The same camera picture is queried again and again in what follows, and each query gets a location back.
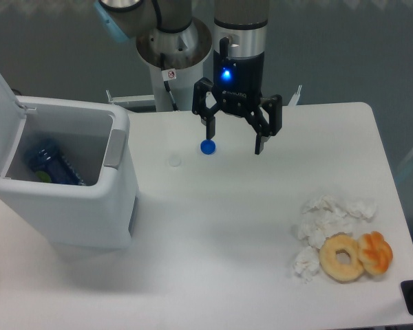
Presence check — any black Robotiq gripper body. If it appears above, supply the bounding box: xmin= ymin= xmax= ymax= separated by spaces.
xmin=212 ymin=54 xmax=264 ymax=118

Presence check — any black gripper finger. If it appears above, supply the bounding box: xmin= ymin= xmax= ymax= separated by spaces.
xmin=242 ymin=94 xmax=283 ymax=155
xmin=192 ymin=77 xmax=220 ymax=140

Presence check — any white trash can lid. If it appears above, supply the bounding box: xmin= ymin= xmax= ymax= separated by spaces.
xmin=0 ymin=74 xmax=26 ymax=177

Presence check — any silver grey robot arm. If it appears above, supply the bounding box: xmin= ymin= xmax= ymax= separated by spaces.
xmin=94 ymin=1 xmax=282 ymax=154

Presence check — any blue bottle cap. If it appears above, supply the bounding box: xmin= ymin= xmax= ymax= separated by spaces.
xmin=200 ymin=139 xmax=216 ymax=155

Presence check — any white bottle cap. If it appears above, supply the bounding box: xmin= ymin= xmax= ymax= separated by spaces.
xmin=168 ymin=155 xmax=182 ymax=168

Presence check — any white trash can body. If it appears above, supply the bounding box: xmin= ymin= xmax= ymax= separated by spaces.
xmin=0 ymin=96 xmax=138 ymax=249

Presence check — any large crumpled white tissue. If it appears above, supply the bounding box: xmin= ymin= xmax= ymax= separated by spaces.
xmin=296 ymin=195 xmax=378 ymax=249

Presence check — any small crumpled white tissue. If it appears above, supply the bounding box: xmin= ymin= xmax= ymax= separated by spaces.
xmin=293 ymin=246 xmax=320 ymax=283

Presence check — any orange glazed twisted donut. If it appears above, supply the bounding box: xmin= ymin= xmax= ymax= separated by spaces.
xmin=357 ymin=231 xmax=393 ymax=276

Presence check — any blue plastic bottle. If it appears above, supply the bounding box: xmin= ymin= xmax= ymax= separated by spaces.
xmin=23 ymin=139 xmax=86 ymax=186

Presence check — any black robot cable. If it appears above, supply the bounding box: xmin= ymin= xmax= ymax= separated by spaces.
xmin=159 ymin=52 xmax=180 ymax=112

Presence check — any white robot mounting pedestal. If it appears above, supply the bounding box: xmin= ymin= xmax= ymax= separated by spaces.
xmin=136 ymin=17 xmax=212 ymax=112

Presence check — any plain ring donut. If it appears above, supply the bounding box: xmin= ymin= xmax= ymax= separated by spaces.
xmin=319 ymin=234 xmax=364 ymax=282

